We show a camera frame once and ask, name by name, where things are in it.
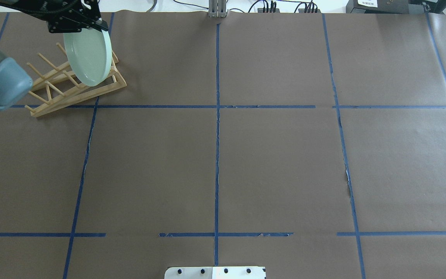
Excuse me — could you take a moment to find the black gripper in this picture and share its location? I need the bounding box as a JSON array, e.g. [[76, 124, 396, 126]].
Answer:
[[0, 0, 109, 34]]

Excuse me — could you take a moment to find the light green plate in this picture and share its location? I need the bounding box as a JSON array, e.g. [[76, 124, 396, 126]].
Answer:
[[63, 28, 113, 87]]

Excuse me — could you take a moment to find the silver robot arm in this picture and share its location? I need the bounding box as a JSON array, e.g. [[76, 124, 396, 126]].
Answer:
[[0, 0, 113, 111]]

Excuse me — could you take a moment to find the wooden plate rack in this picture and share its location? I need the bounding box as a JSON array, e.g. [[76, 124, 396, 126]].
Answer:
[[24, 52, 127, 118]]

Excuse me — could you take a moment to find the black power strip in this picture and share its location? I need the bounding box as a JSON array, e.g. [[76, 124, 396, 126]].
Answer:
[[256, 0, 321, 14]]

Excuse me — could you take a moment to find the black box with label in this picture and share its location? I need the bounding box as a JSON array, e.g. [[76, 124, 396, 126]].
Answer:
[[345, 0, 409, 14]]

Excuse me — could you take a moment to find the aluminium frame post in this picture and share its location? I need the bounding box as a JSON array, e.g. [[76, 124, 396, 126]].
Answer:
[[208, 0, 228, 18]]

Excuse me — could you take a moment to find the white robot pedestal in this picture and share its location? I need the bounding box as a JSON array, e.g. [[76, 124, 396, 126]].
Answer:
[[164, 266, 267, 279]]

